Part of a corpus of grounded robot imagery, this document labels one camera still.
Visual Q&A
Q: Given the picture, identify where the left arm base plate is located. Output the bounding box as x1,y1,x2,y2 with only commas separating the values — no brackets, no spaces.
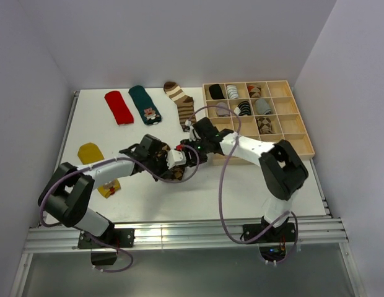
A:
77,228,134,249

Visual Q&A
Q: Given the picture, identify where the wooden compartment tray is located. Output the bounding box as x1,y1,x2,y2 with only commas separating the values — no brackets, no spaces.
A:
203,80,315,160

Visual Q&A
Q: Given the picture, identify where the rolled grey sock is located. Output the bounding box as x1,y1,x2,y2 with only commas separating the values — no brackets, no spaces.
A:
255,98,272,115

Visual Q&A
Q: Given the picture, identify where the light brown argyle sock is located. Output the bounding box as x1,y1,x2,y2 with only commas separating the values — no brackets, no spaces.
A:
256,117,274,135

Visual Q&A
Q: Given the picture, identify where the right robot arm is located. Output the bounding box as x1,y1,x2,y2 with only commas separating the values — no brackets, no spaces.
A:
177,118,308,241

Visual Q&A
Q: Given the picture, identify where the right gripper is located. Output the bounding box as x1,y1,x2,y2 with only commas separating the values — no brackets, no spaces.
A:
180,137,211,169

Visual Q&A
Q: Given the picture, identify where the rolled black white sock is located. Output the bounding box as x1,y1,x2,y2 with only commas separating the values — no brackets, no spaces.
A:
234,100,252,116

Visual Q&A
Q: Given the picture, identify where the green bear sock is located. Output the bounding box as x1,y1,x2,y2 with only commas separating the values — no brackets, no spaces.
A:
128,85,162,126

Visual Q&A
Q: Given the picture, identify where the rolled orange argyle sock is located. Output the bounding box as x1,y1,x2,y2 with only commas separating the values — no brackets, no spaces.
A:
247,84,261,98

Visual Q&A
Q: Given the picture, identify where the red sock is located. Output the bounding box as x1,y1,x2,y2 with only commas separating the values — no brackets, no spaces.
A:
104,90,134,126

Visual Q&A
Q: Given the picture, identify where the yellow bear sock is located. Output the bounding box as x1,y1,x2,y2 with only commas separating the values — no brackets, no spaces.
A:
77,142,121,199

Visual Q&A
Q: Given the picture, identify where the brown striped sock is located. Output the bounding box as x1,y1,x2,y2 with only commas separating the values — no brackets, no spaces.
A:
163,81,196,132

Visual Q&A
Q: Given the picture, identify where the dark brown argyle sock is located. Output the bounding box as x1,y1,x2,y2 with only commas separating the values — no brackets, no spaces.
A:
155,144,185,181

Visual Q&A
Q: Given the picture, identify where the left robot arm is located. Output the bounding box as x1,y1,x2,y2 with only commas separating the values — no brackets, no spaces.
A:
38,134,183,247

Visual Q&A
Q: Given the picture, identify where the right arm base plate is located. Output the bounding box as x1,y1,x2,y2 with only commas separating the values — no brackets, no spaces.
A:
240,223,298,244

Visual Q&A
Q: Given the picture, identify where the rolled white striped sock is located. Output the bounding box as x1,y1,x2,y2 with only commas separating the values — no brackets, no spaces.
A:
226,85,239,99

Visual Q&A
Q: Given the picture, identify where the rolled beige sock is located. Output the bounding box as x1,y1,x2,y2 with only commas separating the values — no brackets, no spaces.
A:
215,101,230,117

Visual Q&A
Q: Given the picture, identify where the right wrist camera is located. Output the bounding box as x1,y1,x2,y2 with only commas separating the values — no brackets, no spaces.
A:
185,120,199,141

